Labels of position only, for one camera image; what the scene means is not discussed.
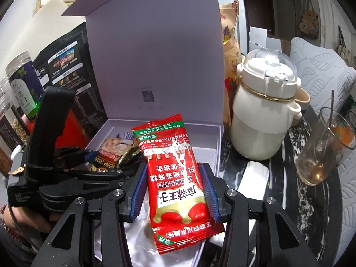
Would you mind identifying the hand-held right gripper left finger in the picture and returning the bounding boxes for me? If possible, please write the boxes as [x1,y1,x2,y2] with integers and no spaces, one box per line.
[30,162,148,267]

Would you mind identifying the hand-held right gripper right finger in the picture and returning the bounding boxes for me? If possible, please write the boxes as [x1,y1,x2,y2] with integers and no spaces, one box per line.
[202,164,320,267]

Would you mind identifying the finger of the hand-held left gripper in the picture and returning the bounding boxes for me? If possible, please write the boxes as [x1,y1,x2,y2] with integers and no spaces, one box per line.
[69,166,140,185]
[56,147,97,169]

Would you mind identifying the brown gold snack packet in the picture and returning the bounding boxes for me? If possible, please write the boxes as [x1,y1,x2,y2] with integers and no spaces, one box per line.
[91,137,141,173]

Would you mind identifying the red snack packet green edge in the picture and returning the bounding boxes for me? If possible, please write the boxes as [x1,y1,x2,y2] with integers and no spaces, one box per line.
[131,113,225,256]

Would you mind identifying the lilac oval pouch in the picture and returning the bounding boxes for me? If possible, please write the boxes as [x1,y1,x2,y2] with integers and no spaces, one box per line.
[117,131,137,142]

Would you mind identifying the lilac gift box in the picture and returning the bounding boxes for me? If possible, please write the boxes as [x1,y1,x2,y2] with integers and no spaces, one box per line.
[61,0,226,267]

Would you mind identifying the person's left hand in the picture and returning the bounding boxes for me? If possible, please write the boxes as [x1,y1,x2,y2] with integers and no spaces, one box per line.
[10,206,57,235]

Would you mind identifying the red canister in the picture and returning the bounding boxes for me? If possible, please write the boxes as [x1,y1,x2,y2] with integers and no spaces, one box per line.
[54,108,98,148]

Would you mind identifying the white tissue packet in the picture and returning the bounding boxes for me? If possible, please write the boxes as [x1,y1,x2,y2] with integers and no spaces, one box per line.
[212,160,271,246]

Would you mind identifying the group of clear food jars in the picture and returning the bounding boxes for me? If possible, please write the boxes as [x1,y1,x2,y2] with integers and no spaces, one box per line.
[0,50,45,173]

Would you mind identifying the black snack bag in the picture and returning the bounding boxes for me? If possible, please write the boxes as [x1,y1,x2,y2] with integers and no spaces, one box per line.
[33,22,109,143]

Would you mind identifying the white foam board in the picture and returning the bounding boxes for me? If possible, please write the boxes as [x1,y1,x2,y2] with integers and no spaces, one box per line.
[0,0,87,62]

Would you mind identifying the clear glass cup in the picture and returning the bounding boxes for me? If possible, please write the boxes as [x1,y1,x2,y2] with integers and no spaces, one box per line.
[295,90,356,187]

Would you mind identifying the beige bowl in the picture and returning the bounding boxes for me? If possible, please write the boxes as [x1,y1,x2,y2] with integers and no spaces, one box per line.
[293,87,311,112]

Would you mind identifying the orange patterned snack bag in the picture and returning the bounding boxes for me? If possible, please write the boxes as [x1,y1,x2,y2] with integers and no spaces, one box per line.
[219,0,243,134]

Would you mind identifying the chair with leaf-pattern cover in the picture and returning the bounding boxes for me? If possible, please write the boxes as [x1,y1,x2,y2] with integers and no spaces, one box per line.
[337,133,356,257]
[290,37,356,118]

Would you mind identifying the orange and green bag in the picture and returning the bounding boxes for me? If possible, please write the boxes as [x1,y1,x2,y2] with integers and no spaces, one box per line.
[332,122,356,148]

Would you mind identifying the white cartons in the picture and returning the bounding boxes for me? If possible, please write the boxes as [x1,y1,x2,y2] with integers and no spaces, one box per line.
[248,26,291,57]

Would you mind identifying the white fridge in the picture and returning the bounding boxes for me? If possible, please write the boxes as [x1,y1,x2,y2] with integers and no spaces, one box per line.
[215,0,249,54]

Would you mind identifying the brown door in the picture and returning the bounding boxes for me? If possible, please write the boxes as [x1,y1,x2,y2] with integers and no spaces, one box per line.
[241,0,275,38]

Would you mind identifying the beige tote bag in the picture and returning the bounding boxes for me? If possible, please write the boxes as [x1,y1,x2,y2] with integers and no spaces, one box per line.
[336,26,351,68]

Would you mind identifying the brown patterned tote bag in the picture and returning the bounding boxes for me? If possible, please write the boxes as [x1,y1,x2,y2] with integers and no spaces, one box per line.
[298,0,320,40]

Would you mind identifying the red bead bracelet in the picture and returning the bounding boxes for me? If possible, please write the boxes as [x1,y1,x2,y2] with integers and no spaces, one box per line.
[0,204,26,246]

